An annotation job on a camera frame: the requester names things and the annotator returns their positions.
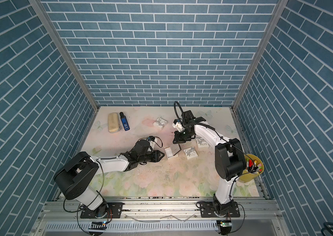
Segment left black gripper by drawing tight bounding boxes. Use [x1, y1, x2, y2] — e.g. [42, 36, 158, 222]
[137, 150, 166, 164]

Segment white jewelry box base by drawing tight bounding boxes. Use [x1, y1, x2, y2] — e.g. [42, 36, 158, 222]
[164, 147, 179, 160]

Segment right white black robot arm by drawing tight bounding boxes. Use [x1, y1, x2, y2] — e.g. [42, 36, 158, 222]
[173, 110, 246, 205]

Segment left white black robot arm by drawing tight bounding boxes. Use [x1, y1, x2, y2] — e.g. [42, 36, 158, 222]
[54, 136, 164, 211]

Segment beige zippered pencil case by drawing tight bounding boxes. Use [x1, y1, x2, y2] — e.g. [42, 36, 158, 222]
[107, 113, 120, 133]

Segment yellow pen cup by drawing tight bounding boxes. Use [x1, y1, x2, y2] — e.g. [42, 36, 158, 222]
[239, 154, 265, 183]

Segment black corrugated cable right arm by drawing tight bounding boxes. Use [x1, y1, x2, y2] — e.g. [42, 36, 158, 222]
[173, 101, 186, 126]

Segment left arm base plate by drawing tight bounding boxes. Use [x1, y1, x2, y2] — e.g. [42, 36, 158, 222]
[80, 202, 124, 220]

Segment aluminium front rail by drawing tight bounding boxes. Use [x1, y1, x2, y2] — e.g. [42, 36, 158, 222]
[31, 197, 289, 236]

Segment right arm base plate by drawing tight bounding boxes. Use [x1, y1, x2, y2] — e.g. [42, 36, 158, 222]
[196, 201, 240, 218]

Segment aluminium corner post right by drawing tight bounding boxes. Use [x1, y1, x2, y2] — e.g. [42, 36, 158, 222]
[232, 0, 288, 111]

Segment aluminium corner post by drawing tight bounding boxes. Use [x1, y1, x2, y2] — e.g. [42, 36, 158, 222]
[29, 0, 99, 112]
[232, 0, 288, 111]

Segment aluminium corner post left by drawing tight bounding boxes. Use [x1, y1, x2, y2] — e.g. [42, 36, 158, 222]
[29, 0, 99, 112]

